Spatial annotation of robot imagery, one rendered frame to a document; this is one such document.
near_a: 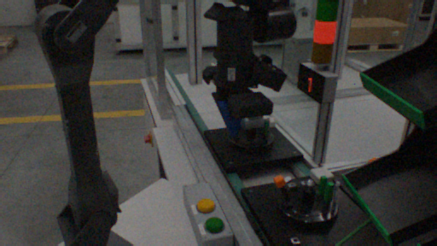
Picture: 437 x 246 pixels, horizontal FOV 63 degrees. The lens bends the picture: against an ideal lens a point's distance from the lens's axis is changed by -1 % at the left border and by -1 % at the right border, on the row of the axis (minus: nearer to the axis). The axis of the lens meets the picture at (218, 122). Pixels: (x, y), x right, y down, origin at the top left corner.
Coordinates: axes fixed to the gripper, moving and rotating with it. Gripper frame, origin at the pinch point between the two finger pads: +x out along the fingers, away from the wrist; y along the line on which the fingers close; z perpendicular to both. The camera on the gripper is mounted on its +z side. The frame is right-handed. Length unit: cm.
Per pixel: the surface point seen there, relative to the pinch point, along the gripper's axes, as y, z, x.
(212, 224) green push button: 6.0, -2.0, 28.2
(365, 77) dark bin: -16.7, 11.9, -11.4
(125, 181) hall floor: 173, -20, 126
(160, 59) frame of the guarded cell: 87, 0, 13
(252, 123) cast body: 36.8, 19.1, 21.0
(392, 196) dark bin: -21.6, 15.9, 4.6
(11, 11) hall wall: 843, -213, 95
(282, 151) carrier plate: 30.4, 26.7, 28.4
